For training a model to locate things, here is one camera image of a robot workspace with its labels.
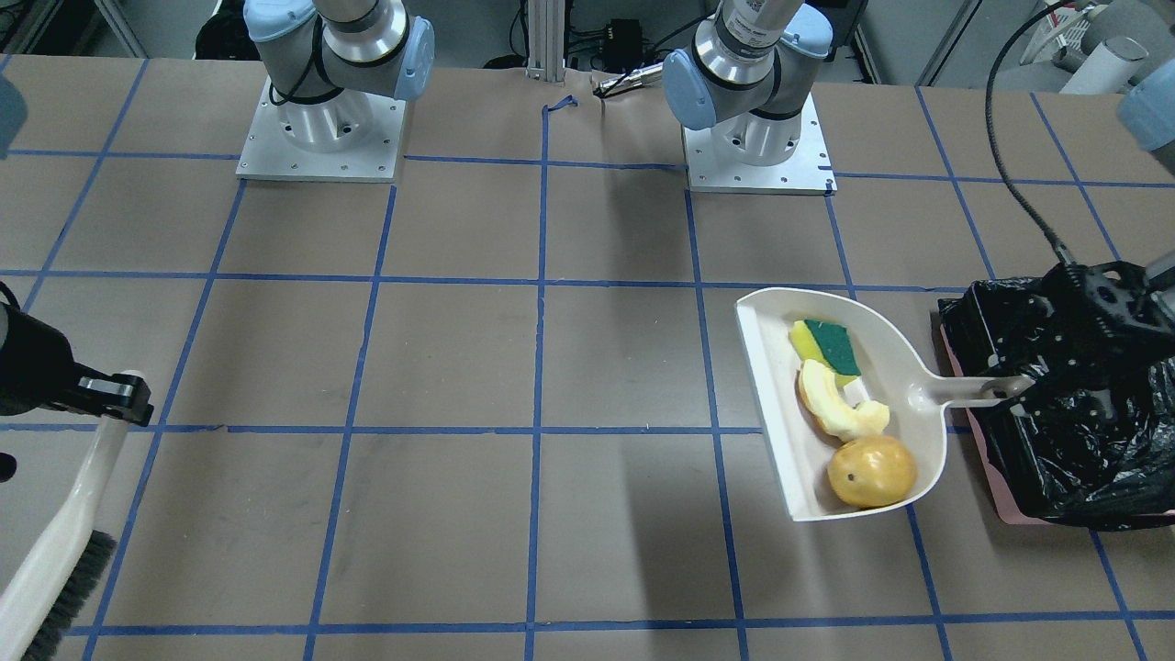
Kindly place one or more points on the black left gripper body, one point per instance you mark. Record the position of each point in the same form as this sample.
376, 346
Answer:
1076, 365

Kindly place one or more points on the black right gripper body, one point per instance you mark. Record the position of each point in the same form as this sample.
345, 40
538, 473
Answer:
30, 360

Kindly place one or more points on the white hand brush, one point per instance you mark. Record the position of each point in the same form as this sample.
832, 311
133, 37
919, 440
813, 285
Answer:
65, 563

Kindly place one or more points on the yellow toy potato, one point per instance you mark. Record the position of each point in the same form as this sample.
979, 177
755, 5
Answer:
871, 472

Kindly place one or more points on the green yellow sponge piece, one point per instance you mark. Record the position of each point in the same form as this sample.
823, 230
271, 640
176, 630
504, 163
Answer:
828, 344

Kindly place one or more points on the pale apple slice toy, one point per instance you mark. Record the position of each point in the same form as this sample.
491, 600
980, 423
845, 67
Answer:
822, 397

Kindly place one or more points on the beige plastic dustpan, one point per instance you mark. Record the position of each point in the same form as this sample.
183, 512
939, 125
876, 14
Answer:
894, 394

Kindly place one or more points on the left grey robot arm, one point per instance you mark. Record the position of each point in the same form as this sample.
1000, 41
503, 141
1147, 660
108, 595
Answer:
740, 91

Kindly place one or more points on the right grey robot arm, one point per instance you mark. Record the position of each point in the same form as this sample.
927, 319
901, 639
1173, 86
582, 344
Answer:
340, 75

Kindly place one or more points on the bin with black bag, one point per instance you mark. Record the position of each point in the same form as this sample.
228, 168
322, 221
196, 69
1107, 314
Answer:
1089, 443

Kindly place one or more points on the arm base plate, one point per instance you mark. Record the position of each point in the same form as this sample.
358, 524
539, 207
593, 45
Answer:
754, 155
353, 138

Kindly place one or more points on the aluminium frame post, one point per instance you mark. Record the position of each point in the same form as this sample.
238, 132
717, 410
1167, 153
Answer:
545, 33

